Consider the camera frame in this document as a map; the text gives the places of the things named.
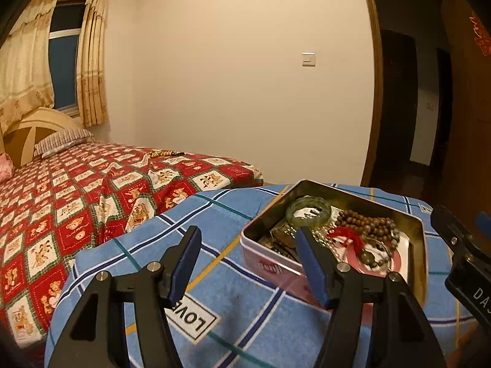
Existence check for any red door decoration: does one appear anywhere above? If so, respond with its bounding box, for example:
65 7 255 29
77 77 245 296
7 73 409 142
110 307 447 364
469 12 491 56

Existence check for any wooden door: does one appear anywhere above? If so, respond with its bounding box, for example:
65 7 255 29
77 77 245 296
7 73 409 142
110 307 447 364
441 0 491 215

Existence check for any window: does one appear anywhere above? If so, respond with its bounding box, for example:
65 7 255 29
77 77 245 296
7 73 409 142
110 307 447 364
48 0 87 117

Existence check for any dark bead bracelet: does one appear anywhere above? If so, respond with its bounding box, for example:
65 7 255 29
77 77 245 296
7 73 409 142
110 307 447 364
357 249 396 271

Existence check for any narrow beige curtain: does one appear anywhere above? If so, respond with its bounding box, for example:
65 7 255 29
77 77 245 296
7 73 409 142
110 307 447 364
77 0 112 127

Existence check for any rectangular metal tin box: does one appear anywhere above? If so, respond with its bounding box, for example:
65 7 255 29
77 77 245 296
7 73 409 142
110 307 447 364
241 179 429 309

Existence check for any wooden door frame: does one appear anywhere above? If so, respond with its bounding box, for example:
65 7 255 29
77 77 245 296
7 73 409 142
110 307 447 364
358 0 386 186

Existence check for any blue plaid blanket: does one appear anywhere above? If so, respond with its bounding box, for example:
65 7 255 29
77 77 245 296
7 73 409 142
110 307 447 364
44 183 491 368

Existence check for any red printed bed sheet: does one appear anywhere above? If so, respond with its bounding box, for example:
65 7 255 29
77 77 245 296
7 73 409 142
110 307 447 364
0 140 265 349

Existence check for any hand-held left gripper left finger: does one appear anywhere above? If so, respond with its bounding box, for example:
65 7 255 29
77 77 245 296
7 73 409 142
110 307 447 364
45 225 203 368

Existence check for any brown wooden bead necklace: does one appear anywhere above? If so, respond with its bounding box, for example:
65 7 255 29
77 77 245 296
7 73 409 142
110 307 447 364
335 209 401 255

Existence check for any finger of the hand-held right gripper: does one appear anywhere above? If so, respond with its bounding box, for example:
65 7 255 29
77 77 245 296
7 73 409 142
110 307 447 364
475 209 491 239
430 205 477 268

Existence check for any cream wooden headboard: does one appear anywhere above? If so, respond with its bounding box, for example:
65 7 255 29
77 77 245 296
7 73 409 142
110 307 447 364
0 108 83 169

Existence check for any red tassel charm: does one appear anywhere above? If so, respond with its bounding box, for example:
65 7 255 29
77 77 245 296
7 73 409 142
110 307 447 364
328 226 365 255

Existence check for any wide beige curtain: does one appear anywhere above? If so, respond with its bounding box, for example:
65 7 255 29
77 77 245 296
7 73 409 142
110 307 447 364
0 0 56 123

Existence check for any pink bangle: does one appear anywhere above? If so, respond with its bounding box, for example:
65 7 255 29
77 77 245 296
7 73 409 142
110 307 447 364
345 238 413 277

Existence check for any striped pillow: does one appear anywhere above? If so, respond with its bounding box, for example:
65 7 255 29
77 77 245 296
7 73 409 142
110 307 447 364
34 128 95 159

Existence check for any green jade bangle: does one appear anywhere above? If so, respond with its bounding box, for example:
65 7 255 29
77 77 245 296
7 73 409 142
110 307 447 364
286 196 332 226

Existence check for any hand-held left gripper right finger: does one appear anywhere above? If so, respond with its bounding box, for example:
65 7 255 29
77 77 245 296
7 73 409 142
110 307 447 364
295 225 447 368

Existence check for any pink pillow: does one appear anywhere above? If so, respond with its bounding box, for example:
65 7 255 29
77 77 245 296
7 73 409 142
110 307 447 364
0 152 14 182

